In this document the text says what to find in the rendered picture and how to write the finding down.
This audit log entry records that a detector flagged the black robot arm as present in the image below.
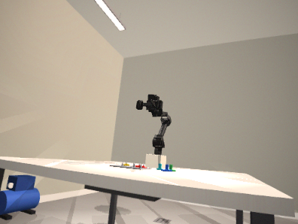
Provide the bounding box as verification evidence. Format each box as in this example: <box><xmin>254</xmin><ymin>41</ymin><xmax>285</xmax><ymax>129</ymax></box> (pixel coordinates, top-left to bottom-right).
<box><xmin>147</xmin><ymin>94</ymin><xmax>172</xmax><ymax>156</ymax></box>

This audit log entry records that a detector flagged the cyan gear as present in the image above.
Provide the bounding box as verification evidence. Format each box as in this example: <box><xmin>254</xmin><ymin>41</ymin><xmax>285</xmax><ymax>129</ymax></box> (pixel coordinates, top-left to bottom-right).
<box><xmin>157</xmin><ymin>164</ymin><xmax>163</xmax><ymax>171</ymax></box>

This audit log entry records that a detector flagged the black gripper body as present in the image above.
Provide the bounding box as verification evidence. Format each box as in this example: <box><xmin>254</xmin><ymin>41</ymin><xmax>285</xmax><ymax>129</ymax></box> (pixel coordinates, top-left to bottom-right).
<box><xmin>136</xmin><ymin>100</ymin><xmax>163</xmax><ymax>113</ymax></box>

